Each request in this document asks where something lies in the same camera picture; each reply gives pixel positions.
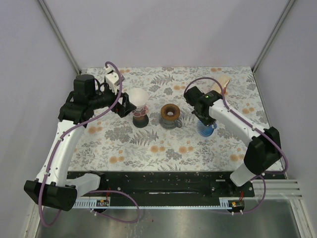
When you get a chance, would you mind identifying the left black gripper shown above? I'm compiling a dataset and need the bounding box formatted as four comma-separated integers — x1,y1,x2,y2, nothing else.
89,82,137,117

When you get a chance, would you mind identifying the white paper coffee filter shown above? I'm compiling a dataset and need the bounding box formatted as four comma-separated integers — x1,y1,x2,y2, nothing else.
127,88,149,109

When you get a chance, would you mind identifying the dark carafe with red rim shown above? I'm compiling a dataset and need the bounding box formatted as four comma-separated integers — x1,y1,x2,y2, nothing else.
133,115,149,128

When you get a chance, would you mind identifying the blue glass dripper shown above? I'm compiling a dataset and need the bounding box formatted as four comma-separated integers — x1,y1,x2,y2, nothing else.
196,120,217,137

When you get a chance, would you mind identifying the brown wooden dripper ring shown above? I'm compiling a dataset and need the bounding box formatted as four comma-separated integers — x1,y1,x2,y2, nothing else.
160,104,181,122

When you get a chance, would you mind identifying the coffee filter pack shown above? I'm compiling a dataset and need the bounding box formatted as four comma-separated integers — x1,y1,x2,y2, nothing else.
211,74,231,94

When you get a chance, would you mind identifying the clear glass pitcher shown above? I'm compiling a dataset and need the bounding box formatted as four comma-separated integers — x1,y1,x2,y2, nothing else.
159,111,183,129

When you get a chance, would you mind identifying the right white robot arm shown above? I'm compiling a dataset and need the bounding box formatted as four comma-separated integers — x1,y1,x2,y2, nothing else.
184,86,281,196

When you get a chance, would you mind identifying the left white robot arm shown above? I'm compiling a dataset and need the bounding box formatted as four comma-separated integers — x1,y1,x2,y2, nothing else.
24,72,136,211

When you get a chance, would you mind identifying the floral patterned table mat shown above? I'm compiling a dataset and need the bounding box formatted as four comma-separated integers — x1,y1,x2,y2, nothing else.
69,66,269,171

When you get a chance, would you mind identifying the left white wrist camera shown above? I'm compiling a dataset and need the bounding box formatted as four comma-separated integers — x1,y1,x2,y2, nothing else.
105,70,119,95

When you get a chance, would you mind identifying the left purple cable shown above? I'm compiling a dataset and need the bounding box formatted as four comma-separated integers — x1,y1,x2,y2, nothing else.
38,61,141,228

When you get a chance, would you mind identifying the purple cable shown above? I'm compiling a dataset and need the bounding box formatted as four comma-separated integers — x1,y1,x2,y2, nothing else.
38,61,141,228
185,77,290,216

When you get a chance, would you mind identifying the right aluminium frame post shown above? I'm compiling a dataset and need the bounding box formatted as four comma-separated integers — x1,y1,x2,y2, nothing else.
251,0,297,74

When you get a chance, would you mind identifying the aluminium frame post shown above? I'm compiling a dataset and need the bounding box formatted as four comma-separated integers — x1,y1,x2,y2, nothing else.
36,0,82,75
251,0,297,74

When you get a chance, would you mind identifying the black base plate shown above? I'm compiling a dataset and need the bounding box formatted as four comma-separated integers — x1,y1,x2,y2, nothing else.
79,170,255,208

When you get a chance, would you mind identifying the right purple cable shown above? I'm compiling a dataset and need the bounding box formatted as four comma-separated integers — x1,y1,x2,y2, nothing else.
185,77,290,216

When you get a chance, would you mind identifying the white slotted cable duct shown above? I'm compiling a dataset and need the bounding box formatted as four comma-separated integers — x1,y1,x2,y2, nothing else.
72,197,232,210

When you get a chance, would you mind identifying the left aluminium frame post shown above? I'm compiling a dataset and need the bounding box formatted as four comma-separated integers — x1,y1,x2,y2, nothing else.
36,0,82,75

